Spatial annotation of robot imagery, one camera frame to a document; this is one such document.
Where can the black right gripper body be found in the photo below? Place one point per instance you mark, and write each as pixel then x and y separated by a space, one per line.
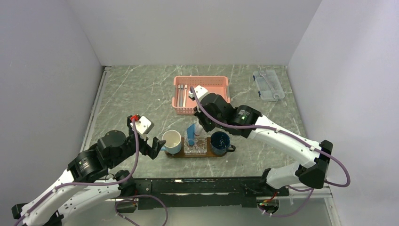
pixel 207 123

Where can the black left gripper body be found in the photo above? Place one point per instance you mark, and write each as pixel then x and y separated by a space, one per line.
pixel 144 146

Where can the light blue mug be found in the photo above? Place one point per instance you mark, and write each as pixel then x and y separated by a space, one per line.
pixel 173 143

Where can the pink plastic basket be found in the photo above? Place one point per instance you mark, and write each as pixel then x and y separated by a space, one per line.
pixel 214 84

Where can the blue toothpaste tube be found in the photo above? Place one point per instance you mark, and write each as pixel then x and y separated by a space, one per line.
pixel 190 131

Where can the dark blue mug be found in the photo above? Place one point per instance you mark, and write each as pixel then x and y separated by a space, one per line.
pixel 221 144

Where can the clear acrylic holder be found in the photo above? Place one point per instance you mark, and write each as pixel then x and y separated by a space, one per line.
pixel 200 147

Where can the brown wooden oval tray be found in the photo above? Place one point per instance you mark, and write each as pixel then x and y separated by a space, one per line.
pixel 181 154

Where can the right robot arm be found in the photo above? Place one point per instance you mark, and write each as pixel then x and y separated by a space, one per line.
pixel 310 165

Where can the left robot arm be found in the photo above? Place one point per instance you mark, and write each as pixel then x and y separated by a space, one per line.
pixel 83 183

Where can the clear plastic storage box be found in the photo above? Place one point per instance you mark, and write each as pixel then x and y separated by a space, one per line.
pixel 269 86

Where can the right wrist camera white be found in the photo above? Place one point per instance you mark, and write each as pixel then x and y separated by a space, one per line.
pixel 197 92

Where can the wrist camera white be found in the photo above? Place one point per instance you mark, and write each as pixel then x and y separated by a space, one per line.
pixel 143 124
pixel 197 92

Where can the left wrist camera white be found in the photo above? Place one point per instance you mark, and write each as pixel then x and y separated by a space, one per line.
pixel 143 124

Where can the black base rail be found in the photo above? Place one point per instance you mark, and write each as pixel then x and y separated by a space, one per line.
pixel 202 192

